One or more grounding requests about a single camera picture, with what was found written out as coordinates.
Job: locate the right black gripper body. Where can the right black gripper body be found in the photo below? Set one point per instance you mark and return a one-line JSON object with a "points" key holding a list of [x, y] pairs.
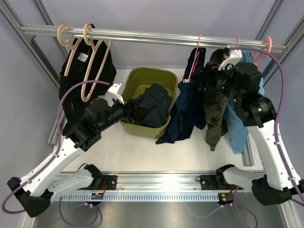
{"points": [[221, 80]]}

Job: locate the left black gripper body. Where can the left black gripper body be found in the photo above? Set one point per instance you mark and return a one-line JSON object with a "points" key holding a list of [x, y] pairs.
{"points": [[119, 111]]}

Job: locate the dark teal shorts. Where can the dark teal shorts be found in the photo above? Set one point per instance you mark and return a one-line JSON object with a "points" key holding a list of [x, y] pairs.
{"points": [[151, 108]]}

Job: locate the navy blue shorts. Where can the navy blue shorts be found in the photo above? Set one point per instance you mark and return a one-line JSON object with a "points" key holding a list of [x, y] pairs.
{"points": [[187, 111]]}

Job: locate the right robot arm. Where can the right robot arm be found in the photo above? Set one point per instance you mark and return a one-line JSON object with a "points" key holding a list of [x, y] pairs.
{"points": [[240, 84]]}

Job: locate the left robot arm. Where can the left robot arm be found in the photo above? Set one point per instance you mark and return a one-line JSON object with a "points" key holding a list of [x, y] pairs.
{"points": [[98, 116]]}

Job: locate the olive green shorts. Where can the olive green shorts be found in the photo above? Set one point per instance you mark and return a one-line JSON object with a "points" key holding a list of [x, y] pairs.
{"points": [[214, 107]]}

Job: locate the light blue shorts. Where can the light blue shorts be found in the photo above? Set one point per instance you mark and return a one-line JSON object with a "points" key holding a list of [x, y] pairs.
{"points": [[238, 132]]}

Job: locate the pink plastic hanger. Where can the pink plastic hanger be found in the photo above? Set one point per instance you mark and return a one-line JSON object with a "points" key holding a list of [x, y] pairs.
{"points": [[268, 43]]}

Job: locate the olive green plastic basket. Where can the olive green plastic basket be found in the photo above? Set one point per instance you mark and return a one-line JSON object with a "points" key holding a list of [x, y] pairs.
{"points": [[138, 80]]}

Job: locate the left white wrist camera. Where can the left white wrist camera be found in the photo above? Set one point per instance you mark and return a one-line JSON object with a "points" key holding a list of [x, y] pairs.
{"points": [[114, 94]]}

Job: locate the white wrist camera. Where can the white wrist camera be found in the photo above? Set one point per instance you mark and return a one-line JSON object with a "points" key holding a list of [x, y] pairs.
{"points": [[234, 56], [114, 94]]}

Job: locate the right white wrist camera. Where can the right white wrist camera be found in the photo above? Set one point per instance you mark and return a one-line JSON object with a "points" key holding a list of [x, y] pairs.
{"points": [[234, 56]]}

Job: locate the aluminium hanging rail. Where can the aluminium hanging rail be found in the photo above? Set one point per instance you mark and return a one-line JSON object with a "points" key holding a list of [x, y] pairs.
{"points": [[159, 38]]}

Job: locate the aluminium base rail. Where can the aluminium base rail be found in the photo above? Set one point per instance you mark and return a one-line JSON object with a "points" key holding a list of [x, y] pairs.
{"points": [[152, 181]]}

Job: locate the white perforated cable duct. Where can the white perforated cable duct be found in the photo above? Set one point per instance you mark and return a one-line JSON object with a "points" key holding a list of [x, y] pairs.
{"points": [[140, 197]]}

